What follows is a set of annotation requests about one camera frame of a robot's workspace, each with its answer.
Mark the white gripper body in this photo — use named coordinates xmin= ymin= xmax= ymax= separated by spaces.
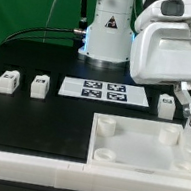
xmin=130 ymin=0 xmax=191 ymax=85

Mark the black cable upright connector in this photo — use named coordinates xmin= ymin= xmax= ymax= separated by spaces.
xmin=79 ymin=0 xmax=88 ymax=29

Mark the white square tabletop panel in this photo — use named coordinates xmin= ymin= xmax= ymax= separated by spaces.
xmin=87 ymin=113 xmax=191 ymax=179

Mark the black cable on table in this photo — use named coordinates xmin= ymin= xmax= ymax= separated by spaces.
xmin=0 ymin=16 xmax=88 ymax=61

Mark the grey hanging cable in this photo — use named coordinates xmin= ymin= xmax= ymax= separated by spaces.
xmin=41 ymin=0 xmax=68 ymax=46

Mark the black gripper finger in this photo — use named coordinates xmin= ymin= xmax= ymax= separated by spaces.
xmin=173 ymin=81 xmax=191 ymax=118

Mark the white obstacle fence rail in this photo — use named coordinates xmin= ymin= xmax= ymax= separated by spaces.
xmin=0 ymin=152 xmax=191 ymax=191

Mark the marker sheet with tags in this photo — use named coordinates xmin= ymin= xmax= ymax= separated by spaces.
xmin=58 ymin=77 xmax=149 ymax=108

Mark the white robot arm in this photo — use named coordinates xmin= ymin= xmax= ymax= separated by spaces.
xmin=79 ymin=0 xmax=191 ymax=117

